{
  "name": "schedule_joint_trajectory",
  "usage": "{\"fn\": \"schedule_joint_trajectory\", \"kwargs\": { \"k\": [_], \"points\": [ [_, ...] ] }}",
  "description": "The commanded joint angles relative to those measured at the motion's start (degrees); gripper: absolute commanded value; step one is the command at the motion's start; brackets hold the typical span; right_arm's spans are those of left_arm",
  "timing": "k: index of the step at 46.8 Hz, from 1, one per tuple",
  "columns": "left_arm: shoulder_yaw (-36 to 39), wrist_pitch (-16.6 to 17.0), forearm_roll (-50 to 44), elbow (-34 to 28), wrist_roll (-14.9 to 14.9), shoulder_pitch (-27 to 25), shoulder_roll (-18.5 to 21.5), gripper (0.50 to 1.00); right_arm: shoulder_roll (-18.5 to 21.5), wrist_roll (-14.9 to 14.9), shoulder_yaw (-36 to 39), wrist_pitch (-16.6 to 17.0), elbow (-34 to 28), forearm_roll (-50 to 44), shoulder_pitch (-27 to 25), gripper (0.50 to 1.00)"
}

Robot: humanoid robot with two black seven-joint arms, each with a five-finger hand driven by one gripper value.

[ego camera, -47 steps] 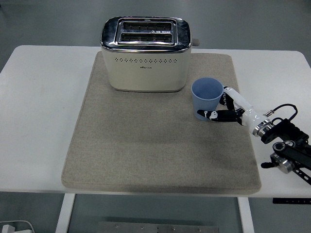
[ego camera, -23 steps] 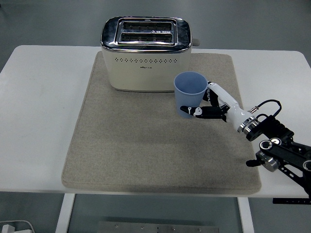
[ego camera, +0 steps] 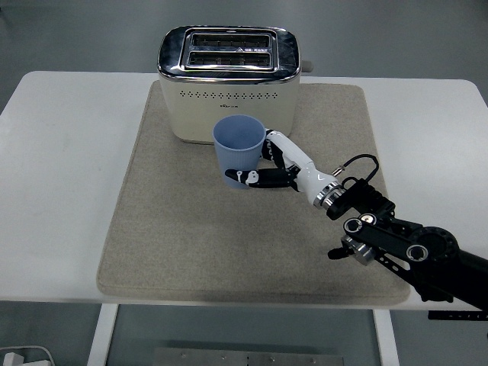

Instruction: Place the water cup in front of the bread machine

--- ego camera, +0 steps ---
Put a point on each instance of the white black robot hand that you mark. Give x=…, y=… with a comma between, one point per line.
x=293, y=167

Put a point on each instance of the blue ribbed plastic cup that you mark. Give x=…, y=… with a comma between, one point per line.
x=238, y=146

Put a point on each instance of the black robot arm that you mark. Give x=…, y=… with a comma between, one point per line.
x=400, y=236

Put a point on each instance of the cream chrome two-slot toaster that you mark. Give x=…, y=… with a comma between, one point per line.
x=228, y=85

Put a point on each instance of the beige felt table mat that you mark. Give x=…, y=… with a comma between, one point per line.
x=190, y=236

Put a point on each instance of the white table leg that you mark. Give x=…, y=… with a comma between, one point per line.
x=102, y=335
x=386, y=337

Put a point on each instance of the black table control panel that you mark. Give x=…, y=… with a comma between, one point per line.
x=457, y=315

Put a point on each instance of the white power adapter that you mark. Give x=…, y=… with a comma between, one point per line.
x=10, y=358

